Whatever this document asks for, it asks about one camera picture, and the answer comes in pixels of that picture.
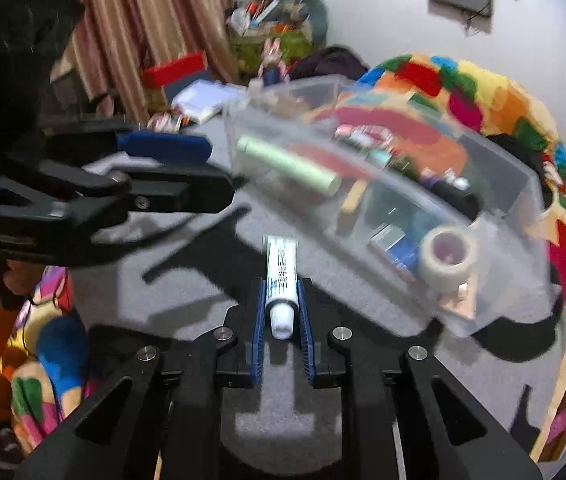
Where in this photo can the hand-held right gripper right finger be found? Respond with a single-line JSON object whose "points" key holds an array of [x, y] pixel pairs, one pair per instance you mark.
{"points": [[305, 320]]}

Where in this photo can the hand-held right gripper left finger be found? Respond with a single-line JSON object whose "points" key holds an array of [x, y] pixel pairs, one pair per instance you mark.
{"points": [[260, 320]]}

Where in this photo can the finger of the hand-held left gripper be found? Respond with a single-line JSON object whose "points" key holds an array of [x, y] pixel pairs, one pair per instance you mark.
{"points": [[163, 147], [178, 190]]}

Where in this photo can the white ointment tube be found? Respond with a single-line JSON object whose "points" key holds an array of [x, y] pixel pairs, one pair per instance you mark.
{"points": [[280, 270]]}

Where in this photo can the light green tube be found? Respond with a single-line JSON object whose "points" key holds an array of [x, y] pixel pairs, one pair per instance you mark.
{"points": [[288, 162]]}

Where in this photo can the small blue box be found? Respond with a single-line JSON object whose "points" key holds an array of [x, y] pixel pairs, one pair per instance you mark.
{"points": [[398, 252]]}

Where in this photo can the small orange tube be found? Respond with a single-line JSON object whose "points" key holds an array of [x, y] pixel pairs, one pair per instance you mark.
{"points": [[353, 205]]}

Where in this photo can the white tape roll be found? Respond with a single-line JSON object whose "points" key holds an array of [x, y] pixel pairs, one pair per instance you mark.
{"points": [[430, 265]]}

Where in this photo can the red packet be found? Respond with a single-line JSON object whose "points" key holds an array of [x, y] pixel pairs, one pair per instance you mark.
{"points": [[323, 157]]}

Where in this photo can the dark green bottle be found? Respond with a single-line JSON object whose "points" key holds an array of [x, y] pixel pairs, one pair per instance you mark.
{"points": [[455, 195]]}

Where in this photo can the clear acrylic box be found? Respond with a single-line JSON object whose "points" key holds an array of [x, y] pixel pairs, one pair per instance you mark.
{"points": [[513, 200]]}

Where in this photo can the red box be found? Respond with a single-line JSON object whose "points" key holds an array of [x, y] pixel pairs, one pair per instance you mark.
{"points": [[178, 67]]}

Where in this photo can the grey felt mat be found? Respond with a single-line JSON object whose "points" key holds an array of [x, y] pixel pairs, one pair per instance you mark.
{"points": [[188, 280]]}

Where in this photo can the green patterned bag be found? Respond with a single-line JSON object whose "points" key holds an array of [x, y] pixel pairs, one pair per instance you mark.
{"points": [[248, 52]]}

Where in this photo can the striped brown curtain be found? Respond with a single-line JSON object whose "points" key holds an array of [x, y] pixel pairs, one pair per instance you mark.
{"points": [[138, 20]]}

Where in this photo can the rabbit doll figure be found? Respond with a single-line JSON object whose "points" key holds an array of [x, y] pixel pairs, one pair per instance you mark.
{"points": [[273, 72]]}

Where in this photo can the dark purple clothes pile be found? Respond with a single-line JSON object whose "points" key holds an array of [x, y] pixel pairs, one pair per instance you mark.
{"points": [[328, 62]]}

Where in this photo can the grey plush cushion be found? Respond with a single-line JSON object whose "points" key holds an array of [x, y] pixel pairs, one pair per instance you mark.
{"points": [[315, 15]]}

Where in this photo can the black cloth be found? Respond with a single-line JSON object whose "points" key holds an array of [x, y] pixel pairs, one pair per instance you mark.
{"points": [[513, 147]]}

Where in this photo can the colourful patchwork blanket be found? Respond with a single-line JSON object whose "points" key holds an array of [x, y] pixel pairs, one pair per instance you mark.
{"points": [[488, 90]]}

